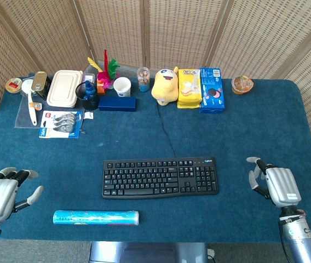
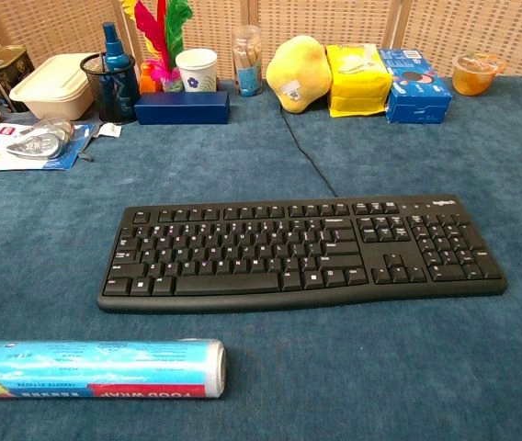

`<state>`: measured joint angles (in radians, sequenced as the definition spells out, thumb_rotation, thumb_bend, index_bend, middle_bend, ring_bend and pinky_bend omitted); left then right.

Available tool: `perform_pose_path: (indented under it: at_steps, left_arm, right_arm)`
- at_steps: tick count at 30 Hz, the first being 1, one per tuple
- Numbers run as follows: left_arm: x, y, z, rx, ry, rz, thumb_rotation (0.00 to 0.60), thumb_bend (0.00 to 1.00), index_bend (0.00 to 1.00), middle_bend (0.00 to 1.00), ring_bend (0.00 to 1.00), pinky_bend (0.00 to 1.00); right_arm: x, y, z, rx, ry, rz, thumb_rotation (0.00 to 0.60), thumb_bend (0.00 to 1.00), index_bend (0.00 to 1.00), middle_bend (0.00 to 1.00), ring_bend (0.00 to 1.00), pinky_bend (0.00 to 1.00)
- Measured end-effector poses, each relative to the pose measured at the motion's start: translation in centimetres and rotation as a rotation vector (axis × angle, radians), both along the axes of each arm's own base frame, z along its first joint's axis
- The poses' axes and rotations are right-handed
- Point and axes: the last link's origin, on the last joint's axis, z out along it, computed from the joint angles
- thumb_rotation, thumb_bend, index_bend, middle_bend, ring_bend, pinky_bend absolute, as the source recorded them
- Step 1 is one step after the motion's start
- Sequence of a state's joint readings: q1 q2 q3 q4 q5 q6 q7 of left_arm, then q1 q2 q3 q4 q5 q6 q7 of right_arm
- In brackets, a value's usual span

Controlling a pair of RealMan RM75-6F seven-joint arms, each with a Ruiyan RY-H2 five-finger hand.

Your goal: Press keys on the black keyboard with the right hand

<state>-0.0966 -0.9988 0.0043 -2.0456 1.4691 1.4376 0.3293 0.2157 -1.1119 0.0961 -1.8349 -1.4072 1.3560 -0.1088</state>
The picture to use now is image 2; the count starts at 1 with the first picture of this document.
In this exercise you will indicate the colourful feather shuttlecock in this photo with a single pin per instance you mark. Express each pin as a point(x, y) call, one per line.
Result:
point(169, 37)

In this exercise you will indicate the orange fruit jelly cup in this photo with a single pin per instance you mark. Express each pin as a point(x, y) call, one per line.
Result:
point(472, 78)

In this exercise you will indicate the beige lidded lunch box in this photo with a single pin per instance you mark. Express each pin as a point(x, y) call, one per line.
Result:
point(54, 92)

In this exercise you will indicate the blue table cloth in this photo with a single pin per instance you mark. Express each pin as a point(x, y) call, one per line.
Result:
point(380, 367)

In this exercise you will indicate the dark blue rectangular case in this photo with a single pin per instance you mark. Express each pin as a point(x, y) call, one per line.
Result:
point(183, 110)

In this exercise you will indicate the black mesh pen holder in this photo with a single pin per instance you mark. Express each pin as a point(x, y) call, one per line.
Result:
point(114, 105)

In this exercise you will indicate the correction tape blister pack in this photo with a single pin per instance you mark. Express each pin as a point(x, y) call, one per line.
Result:
point(36, 142)

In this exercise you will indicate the small white paper tag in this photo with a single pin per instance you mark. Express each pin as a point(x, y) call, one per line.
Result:
point(109, 130)

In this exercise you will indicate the blue food wrap roll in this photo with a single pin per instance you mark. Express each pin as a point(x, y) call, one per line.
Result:
point(105, 367)

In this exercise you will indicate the yellow plush toy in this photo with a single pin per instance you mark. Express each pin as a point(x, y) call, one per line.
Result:
point(298, 73)

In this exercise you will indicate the clear jar of sticks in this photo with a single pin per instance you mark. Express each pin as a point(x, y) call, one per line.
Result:
point(247, 59)

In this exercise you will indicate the black computer keyboard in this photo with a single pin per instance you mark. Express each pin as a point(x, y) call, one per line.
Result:
point(242, 294)

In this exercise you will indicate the woven rattan folding screen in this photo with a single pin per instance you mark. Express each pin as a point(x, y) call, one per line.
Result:
point(334, 23)

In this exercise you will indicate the dark green gold tin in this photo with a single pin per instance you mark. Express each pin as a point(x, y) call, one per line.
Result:
point(6, 69)

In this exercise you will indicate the blue spray bottle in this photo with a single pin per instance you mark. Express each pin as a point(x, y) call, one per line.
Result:
point(116, 50)

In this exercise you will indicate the blue cookie box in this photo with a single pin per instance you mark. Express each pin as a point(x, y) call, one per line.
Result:
point(417, 92)

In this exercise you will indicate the yellow cracker package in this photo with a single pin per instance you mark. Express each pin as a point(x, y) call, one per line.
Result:
point(357, 92)

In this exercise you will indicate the white flower paper cup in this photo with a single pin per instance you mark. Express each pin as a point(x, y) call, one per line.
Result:
point(196, 73)

